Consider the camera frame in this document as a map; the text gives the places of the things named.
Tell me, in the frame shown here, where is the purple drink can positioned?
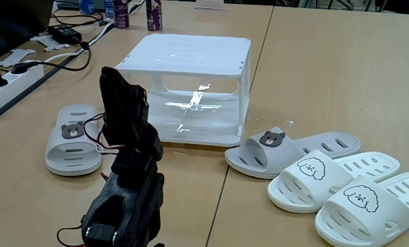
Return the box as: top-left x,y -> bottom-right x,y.
113,0 -> 130,29
145,0 -> 163,32

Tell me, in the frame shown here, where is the grey bear slipper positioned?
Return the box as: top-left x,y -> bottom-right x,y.
224,126 -> 362,180
45,104 -> 104,177

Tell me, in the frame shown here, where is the thin black cable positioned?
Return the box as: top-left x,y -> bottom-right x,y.
49,10 -> 106,29

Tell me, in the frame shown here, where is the white power strip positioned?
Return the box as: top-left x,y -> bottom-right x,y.
0,63 -> 45,119

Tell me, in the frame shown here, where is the white cable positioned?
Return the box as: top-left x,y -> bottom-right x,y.
24,0 -> 147,64

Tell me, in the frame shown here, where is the white two-shelf shoe rack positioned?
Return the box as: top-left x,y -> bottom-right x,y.
114,33 -> 253,148

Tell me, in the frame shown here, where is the white dog slipper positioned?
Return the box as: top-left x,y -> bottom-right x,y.
267,149 -> 401,214
314,171 -> 409,247

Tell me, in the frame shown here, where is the black laptop screen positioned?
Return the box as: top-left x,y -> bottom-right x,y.
0,0 -> 54,61

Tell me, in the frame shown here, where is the black chair base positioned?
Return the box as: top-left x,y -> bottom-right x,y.
303,0 -> 389,13

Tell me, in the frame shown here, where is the black cable with plug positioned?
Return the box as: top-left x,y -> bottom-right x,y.
10,40 -> 93,73

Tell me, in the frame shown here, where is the white paper card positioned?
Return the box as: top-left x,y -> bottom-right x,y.
194,0 -> 226,11

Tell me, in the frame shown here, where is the blue drink can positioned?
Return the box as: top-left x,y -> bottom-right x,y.
104,0 -> 115,19
78,0 -> 95,15

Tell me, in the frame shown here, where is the black power adapter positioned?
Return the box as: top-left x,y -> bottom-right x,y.
47,24 -> 83,45

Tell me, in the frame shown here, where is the white flat plastic part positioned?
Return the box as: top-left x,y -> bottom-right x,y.
29,34 -> 71,53
0,48 -> 36,68

